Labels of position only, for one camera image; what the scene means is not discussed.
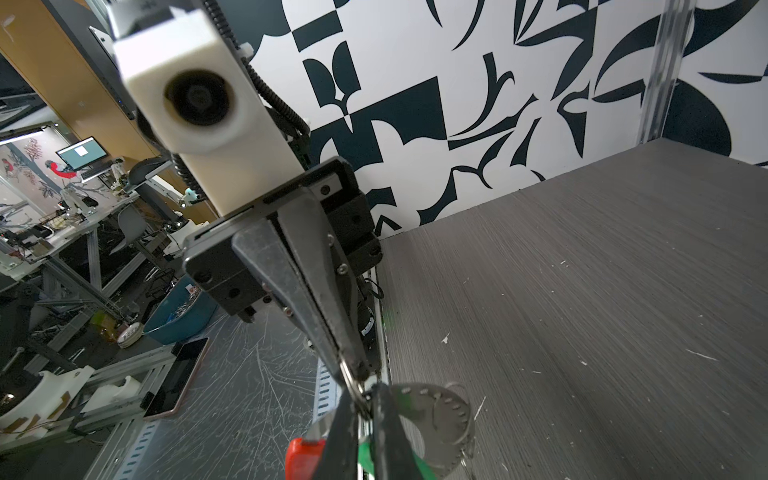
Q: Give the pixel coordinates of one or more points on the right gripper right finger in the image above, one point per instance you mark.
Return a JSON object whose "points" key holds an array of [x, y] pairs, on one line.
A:
{"points": [[392, 454]]}

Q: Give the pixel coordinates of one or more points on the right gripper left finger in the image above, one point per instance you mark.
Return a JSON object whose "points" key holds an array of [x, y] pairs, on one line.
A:
{"points": [[339, 460]]}

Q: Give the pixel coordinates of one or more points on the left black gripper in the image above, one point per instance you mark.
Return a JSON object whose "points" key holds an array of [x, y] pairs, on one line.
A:
{"points": [[305, 242]]}

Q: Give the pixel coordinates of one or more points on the white slotted cable duct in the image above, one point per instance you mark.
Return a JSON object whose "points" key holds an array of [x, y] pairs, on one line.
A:
{"points": [[327, 392]]}

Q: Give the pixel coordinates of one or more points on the computer monitor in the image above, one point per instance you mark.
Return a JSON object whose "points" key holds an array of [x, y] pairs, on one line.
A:
{"points": [[82, 154]]}

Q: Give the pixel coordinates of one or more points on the teal plastic bin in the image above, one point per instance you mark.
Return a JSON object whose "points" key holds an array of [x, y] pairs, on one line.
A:
{"points": [[184, 312]]}

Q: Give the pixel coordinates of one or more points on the red key tag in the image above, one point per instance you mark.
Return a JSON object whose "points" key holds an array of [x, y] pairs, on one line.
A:
{"points": [[302, 458]]}

